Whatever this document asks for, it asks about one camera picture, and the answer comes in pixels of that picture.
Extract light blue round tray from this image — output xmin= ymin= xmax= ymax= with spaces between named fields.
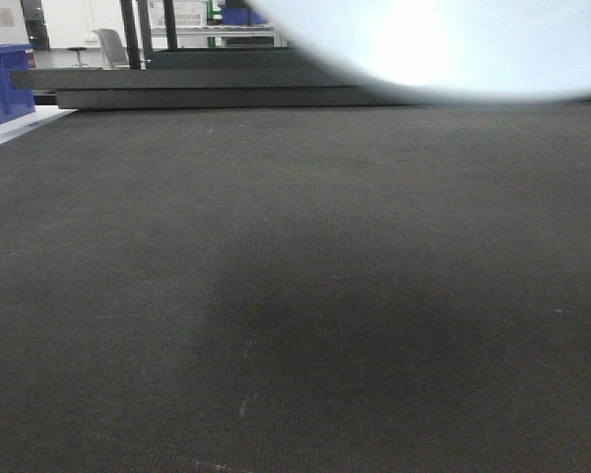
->
xmin=254 ymin=1 xmax=591 ymax=102

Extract black fabric table mat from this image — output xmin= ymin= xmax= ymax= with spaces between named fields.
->
xmin=0 ymin=103 xmax=591 ymax=472

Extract dark stacked boards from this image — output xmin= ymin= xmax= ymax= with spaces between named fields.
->
xmin=10 ymin=68 xmax=420 ymax=110

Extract blue background bin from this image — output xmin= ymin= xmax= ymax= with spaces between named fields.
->
xmin=221 ymin=7 xmax=267 ymax=26

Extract white plastic basket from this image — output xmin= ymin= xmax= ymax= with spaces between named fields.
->
xmin=147 ymin=0 xmax=208 ymax=28

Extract grey office chair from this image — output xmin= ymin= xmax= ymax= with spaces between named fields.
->
xmin=93 ymin=29 xmax=130 ymax=70

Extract black stool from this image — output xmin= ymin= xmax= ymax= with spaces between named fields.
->
xmin=67 ymin=46 xmax=89 ymax=68

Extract blue plastic crate at left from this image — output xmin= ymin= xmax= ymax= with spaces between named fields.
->
xmin=0 ymin=43 xmax=35 ymax=125

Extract black metal frame rack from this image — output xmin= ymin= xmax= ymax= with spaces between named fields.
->
xmin=123 ymin=1 xmax=313 ymax=69

